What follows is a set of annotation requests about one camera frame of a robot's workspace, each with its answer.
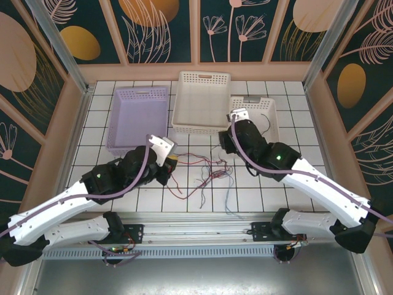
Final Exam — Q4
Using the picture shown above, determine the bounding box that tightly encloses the thin red wire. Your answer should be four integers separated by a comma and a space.
174, 152, 213, 165
167, 171, 216, 200

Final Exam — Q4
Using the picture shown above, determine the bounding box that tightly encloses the small white plastic basket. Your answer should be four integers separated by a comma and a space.
228, 96, 282, 154

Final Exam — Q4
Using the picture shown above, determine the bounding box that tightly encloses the purple plastic basket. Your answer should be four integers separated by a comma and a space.
106, 85, 169, 153

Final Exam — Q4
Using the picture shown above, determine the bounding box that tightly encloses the large white plastic basket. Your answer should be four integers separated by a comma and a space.
171, 70, 232, 136

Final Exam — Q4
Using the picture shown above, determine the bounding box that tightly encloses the grey metal base sheet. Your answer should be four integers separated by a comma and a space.
18, 258, 378, 295

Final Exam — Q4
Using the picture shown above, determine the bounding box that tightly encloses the aluminium side rail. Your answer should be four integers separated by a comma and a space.
45, 85, 96, 224
303, 85, 360, 224

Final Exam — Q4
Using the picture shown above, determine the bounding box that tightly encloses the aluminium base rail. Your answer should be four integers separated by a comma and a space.
50, 211, 360, 247

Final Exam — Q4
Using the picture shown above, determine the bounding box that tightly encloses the yellow power connector with wires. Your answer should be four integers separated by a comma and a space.
285, 233, 308, 250
103, 235, 138, 256

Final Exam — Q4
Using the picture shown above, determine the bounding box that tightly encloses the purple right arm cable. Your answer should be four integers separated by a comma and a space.
232, 114, 393, 239

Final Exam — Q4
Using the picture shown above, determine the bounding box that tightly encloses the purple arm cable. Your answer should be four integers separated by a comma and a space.
0, 134, 154, 266
232, 114, 393, 239

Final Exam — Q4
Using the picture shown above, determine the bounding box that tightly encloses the slotted grey cable duct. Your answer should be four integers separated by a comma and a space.
42, 246, 277, 261

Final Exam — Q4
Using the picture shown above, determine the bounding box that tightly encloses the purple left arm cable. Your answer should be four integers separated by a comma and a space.
0, 134, 154, 266

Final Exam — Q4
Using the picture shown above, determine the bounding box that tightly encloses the aluminium frame post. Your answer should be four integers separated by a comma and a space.
24, 0, 95, 95
302, 0, 360, 92

